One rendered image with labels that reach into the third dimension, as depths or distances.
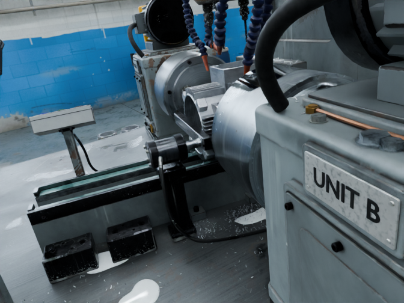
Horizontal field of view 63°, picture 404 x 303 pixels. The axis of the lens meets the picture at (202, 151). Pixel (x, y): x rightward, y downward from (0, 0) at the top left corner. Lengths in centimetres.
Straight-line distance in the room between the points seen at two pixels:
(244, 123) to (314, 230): 24
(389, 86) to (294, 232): 17
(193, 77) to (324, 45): 40
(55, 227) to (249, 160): 50
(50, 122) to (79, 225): 34
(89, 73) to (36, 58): 84
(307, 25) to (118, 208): 65
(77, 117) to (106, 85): 533
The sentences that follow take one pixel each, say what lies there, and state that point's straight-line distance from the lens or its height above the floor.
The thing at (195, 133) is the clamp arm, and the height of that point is 103.
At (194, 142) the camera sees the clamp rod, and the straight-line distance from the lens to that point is 70.
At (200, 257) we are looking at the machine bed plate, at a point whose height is 80.
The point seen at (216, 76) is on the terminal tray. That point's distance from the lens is 85.
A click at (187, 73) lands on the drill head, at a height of 111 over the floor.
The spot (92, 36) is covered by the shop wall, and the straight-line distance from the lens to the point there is 627.
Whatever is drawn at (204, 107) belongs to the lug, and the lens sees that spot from 76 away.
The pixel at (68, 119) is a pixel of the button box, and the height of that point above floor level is 105.
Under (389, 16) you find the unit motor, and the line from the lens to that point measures 27.
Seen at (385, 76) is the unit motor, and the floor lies 120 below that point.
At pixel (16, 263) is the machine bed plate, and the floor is 80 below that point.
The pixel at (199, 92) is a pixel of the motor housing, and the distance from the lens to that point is 80.
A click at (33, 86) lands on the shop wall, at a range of 617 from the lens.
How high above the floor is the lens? 126
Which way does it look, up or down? 22 degrees down
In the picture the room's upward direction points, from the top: 9 degrees counter-clockwise
